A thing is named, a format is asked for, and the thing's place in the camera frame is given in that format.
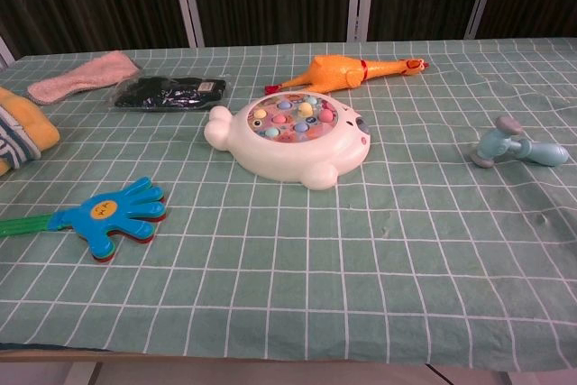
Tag light blue toy hammer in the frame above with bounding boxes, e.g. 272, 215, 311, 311
471, 115, 570, 168

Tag white whack-a-mole toy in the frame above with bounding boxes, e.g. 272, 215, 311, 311
203, 90, 372, 191

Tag green checked tablecloth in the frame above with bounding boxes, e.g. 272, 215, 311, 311
0, 37, 577, 371

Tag orange rubber chicken toy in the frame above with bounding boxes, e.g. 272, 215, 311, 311
264, 54, 429, 96

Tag black gloves in plastic bag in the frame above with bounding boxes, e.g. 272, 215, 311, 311
107, 77, 227, 112

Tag blue hand clapper toy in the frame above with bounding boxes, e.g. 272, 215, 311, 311
0, 176, 168, 264

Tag pink towel cloth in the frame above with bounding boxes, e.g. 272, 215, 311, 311
26, 50, 142, 105

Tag yellow plush toy striped cloth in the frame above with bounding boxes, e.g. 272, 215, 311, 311
0, 86, 61, 177

